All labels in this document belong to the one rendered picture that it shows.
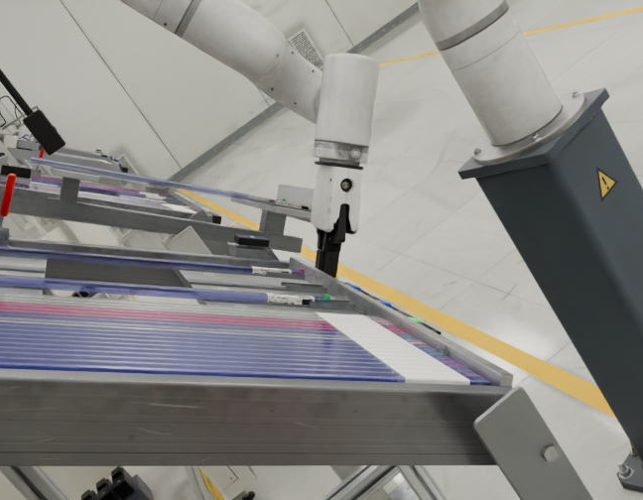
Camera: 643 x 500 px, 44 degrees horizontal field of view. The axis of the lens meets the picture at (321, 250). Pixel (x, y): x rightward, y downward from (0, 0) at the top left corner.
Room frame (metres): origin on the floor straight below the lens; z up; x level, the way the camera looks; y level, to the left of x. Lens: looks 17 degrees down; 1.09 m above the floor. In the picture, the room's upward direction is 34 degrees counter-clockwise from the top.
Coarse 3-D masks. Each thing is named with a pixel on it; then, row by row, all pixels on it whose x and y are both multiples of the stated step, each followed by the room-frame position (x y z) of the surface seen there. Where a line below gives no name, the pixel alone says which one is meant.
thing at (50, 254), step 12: (0, 252) 1.08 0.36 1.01; (12, 252) 1.09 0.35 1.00; (24, 252) 1.09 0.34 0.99; (36, 252) 1.09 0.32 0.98; (48, 252) 1.09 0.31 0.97; (60, 252) 1.10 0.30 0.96; (72, 252) 1.10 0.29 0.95; (120, 264) 1.11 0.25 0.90; (132, 264) 1.11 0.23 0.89; (144, 264) 1.11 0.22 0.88; (156, 264) 1.11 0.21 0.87; (168, 264) 1.11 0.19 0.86; (180, 264) 1.12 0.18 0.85; (192, 264) 1.12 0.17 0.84; (204, 264) 1.12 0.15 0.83; (216, 264) 1.13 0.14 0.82
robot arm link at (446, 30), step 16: (432, 0) 1.13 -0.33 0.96; (448, 0) 1.12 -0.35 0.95; (464, 0) 1.12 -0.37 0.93; (480, 0) 1.12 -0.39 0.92; (496, 0) 1.13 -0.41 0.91; (432, 16) 1.15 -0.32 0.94; (448, 16) 1.13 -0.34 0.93; (464, 16) 1.12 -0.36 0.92; (480, 16) 1.12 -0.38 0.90; (496, 16) 1.12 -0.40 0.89; (432, 32) 1.17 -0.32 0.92; (448, 32) 1.14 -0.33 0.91; (464, 32) 1.13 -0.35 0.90; (448, 48) 1.15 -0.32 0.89
